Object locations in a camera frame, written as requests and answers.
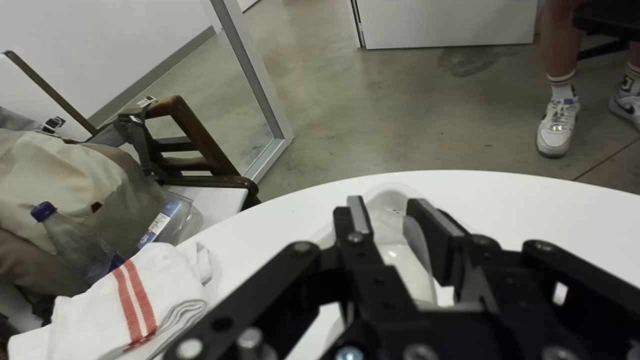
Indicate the clear plastic water bottle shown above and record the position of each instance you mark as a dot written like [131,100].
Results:
[112,233]

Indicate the person's leg white sneaker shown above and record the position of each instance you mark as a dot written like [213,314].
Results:
[559,44]

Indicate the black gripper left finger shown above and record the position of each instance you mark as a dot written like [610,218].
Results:
[273,310]

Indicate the clear plastic measuring jug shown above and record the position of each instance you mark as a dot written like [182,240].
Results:
[381,216]

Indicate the dark wooden chair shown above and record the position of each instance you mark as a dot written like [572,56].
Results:
[174,149]

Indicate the beige backpack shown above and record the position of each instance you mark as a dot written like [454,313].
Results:
[76,179]

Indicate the white cloth red stripes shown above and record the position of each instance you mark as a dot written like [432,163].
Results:
[129,314]

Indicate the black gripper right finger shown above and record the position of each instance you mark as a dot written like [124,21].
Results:
[536,302]

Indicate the white cabinet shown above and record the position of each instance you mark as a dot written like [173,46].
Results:
[389,24]

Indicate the white metal frame post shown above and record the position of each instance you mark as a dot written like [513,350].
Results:
[261,85]

